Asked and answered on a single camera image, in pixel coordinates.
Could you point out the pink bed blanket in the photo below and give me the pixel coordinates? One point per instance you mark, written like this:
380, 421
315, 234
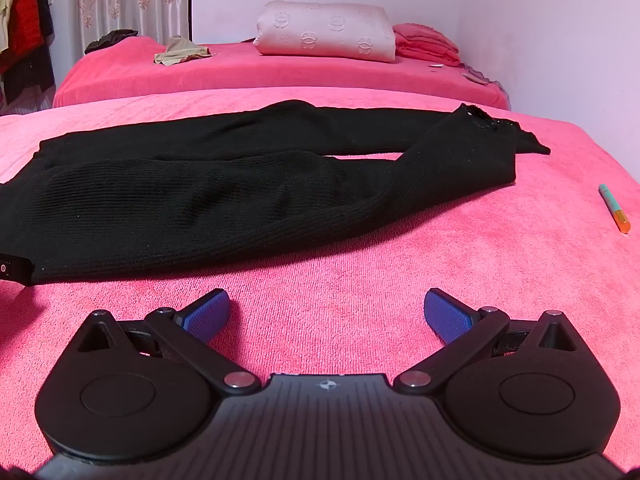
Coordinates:
300, 74
350, 275

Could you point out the pale hanging garment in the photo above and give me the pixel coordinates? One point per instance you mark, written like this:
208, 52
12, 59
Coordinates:
5, 15

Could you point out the dark crumpled garment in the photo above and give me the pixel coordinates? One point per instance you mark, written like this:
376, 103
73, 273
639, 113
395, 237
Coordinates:
111, 40

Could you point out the beige garment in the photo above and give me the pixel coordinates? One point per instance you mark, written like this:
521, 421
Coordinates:
181, 51

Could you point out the black hanging garment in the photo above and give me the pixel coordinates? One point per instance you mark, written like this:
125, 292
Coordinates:
42, 67

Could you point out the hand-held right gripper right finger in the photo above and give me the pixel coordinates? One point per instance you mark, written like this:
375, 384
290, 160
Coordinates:
442, 316

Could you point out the red hanging garment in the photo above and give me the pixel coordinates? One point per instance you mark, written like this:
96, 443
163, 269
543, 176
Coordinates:
25, 20

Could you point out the rolled pale pink quilt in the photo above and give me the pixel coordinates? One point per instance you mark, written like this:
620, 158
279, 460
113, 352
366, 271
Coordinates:
325, 30

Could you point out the teal and orange pen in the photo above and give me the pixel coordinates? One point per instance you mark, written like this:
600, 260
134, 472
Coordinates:
615, 209

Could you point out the folded red blanket stack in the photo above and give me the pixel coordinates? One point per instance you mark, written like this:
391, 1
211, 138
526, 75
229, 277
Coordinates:
425, 45

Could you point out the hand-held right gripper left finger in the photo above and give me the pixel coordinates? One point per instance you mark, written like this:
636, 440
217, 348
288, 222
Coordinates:
210, 316

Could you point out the black knit pants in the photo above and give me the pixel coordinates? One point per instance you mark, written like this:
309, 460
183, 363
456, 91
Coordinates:
200, 200

